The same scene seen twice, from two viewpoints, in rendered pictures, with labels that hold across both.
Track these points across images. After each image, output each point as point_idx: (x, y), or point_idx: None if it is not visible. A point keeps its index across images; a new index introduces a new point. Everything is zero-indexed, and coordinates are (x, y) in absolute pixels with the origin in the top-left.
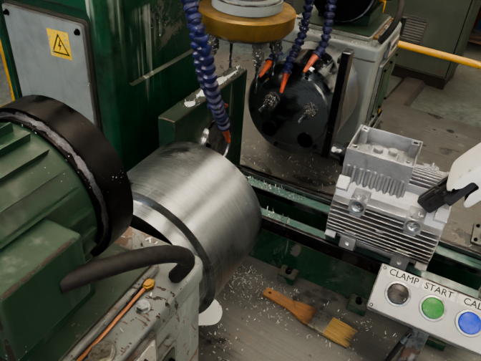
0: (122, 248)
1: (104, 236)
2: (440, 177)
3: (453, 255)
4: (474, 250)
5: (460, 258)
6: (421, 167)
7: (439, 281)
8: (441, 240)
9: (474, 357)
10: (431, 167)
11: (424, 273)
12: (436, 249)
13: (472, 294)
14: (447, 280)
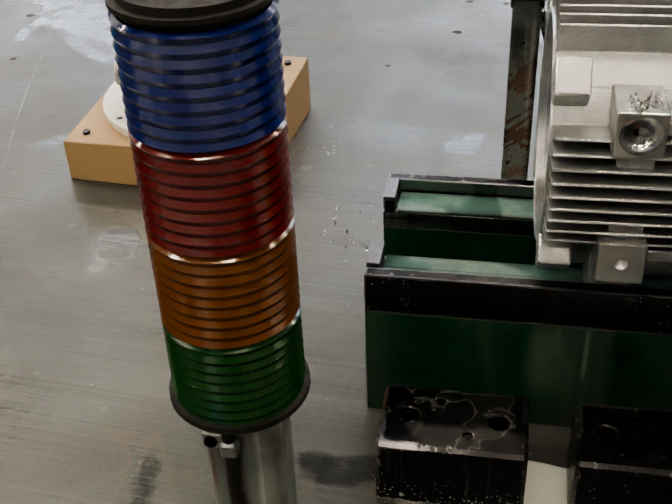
0: None
1: None
2: (605, 2)
3: (464, 270)
4: (411, 277)
5: (444, 266)
6: (671, 15)
7: (490, 203)
8: (507, 279)
9: (362, 285)
10: (641, 106)
11: (526, 210)
12: (512, 272)
13: (413, 199)
14: (472, 211)
